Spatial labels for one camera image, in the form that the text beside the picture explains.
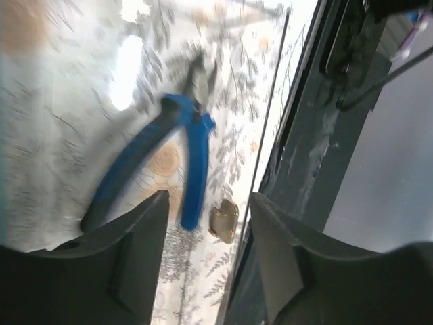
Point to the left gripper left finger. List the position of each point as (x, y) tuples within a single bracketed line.
[(108, 276)]

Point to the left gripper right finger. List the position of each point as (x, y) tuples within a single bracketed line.
[(311, 278)]

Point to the blue handled cutters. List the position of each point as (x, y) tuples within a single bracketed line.
[(187, 109)]

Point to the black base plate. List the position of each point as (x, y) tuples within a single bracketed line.
[(337, 82)]

